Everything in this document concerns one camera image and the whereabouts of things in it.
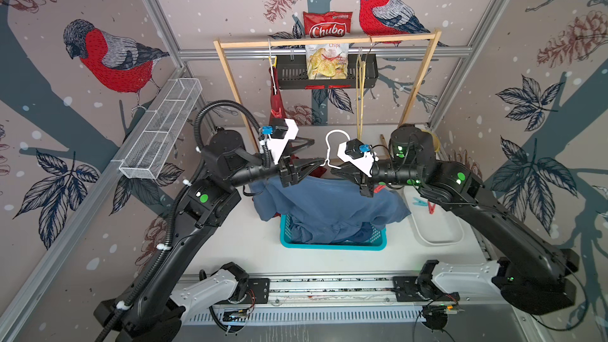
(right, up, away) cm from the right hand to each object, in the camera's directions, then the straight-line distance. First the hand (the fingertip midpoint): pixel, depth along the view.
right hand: (334, 166), depth 57 cm
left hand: (-4, +5, -7) cm, 9 cm away
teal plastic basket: (+17, -27, +22) cm, 39 cm away
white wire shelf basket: (-57, +1, +13) cm, 58 cm away
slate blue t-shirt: (-1, -13, +8) cm, 15 cm away
